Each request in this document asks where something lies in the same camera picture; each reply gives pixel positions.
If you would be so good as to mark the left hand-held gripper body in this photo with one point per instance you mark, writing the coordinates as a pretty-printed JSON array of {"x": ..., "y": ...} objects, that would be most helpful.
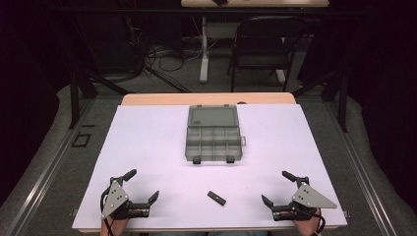
[{"x": 114, "y": 198}]

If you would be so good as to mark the white table board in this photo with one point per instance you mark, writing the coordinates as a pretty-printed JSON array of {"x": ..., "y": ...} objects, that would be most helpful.
[{"x": 157, "y": 144}]

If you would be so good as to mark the black folding chair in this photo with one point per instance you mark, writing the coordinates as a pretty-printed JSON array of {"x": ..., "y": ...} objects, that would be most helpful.
[{"x": 262, "y": 36}]

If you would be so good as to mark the black horizontal bar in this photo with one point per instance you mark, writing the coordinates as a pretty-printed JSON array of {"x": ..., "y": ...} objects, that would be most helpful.
[{"x": 164, "y": 11}]

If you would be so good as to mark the dark object on desk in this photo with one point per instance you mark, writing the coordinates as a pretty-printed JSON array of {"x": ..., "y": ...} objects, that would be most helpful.
[{"x": 220, "y": 2}]

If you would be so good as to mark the person's right hand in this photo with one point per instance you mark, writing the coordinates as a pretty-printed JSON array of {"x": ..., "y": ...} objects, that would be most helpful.
[{"x": 306, "y": 226}]

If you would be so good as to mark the small black stick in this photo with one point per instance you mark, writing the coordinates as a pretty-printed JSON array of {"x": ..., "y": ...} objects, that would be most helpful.
[{"x": 216, "y": 198}]

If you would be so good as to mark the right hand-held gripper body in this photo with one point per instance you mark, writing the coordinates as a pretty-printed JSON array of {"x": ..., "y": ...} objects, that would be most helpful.
[{"x": 309, "y": 198}]

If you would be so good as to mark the grey plastic organizer box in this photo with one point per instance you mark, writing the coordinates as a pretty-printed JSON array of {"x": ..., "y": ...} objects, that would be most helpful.
[{"x": 213, "y": 137}]

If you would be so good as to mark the metal floor rail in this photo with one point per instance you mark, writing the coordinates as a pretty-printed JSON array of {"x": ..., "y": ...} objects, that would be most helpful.
[
  {"x": 357, "y": 164},
  {"x": 49, "y": 167}
]

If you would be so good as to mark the black metal stand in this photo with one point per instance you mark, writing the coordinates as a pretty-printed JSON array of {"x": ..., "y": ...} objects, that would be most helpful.
[
  {"x": 74, "y": 98},
  {"x": 342, "y": 98}
]

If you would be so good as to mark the person's left hand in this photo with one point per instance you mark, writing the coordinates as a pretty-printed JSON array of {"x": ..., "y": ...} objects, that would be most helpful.
[{"x": 113, "y": 226}]

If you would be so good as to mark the wooden table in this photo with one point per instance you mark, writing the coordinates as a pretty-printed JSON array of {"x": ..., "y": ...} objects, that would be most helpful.
[{"x": 209, "y": 98}]

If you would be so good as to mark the white-legged wooden desk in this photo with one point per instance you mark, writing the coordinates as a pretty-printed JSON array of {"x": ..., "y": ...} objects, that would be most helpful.
[{"x": 204, "y": 49}]

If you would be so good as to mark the black tape strip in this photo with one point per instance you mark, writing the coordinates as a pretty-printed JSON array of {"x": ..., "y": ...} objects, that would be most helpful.
[{"x": 88, "y": 125}]

